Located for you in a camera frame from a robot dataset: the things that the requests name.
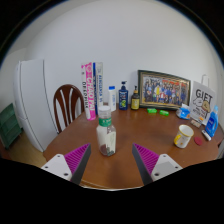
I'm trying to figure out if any small snack packet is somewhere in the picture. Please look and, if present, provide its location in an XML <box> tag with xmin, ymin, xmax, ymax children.
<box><xmin>189</xmin><ymin>118</ymin><xmax>203</xmax><ymax>129</ymax></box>

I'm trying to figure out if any white mug with yellow handle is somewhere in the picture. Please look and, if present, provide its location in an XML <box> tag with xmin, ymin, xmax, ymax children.
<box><xmin>173</xmin><ymin>124</ymin><xmax>195</xmax><ymax>150</ymax></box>

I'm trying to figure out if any white bottle with blue cap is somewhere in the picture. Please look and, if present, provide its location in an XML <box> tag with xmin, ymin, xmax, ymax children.
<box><xmin>107</xmin><ymin>85</ymin><xmax>118</xmax><ymax>112</ymax></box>

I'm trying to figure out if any flat round red coaster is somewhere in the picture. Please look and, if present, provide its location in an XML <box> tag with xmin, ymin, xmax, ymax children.
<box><xmin>193</xmin><ymin>135</ymin><xmax>205</xmax><ymax>147</ymax></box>

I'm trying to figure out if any white paper gift bag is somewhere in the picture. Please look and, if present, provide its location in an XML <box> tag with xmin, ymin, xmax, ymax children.
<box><xmin>188</xmin><ymin>73</ymin><xmax>218</xmax><ymax>126</ymax></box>

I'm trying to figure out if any dark wooden chair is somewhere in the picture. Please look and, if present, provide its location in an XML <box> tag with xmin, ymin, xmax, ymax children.
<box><xmin>52</xmin><ymin>83</ymin><xmax>86</xmax><ymax>135</ymax></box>

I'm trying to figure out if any dark brown pump bottle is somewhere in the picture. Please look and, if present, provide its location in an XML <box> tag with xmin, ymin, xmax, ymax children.
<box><xmin>130</xmin><ymin>85</ymin><xmax>141</xmax><ymax>111</ymax></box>

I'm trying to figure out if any tall pink box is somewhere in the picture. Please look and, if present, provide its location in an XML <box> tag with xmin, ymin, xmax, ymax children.
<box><xmin>80</xmin><ymin>61</ymin><xmax>98</xmax><ymax>122</ymax></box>

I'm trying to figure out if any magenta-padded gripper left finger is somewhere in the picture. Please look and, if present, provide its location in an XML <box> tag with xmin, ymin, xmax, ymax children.
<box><xmin>40</xmin><ymin>143</ymin><xmax>92</xmax><ymax>186</ymax></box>

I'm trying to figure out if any tall white and green box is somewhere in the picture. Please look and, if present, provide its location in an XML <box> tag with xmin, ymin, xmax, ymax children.
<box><xmin>92</xmin><ymin>61</ymin><xmax>105</xmax><ymax>116</ymax></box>

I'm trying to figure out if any white refrigerator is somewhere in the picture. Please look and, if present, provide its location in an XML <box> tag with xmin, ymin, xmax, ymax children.
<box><xmin>12</xmin><ymin>58</ymin><xmax>60</xmax><ymax>153</ymax></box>

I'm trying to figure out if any clear green-labelled drink bottle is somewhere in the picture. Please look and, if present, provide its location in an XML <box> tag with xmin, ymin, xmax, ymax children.
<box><xmin>95</xmin><ymin>105</ymin><xmax>118</xmax><ymax>157</ymax></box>

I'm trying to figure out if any blue detergent bottle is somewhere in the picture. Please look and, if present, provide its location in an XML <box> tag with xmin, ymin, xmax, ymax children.
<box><xmin>204</xmin><ymin>105</ymin><xmax>220</xmax><ymax>139</ymax></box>

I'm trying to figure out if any green plastic crate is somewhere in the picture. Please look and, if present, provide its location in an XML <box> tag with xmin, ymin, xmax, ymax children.
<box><xmin>0</xmin><ymin>102</ymin><xmax>24</xmax><ymax>150</ymax></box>

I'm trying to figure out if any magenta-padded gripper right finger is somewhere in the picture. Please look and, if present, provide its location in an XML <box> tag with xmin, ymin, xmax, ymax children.
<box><xmin>131</xmin><ymin>143</ymin><xmax>184</xmax><ymax>186</ymax></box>

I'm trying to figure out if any framed group photo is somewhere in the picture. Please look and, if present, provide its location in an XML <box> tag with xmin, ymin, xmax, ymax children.
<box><xmin>137</xmin><ymin>69</ymin><xmax>192</xmax><ymax>112</ymax></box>

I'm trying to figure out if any dark blue pump bottle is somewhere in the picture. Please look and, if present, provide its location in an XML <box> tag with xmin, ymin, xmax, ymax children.
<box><xmin>118</xmin><ymin>80</ymin><xmax>130</xmax><ymax>112</ymax></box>

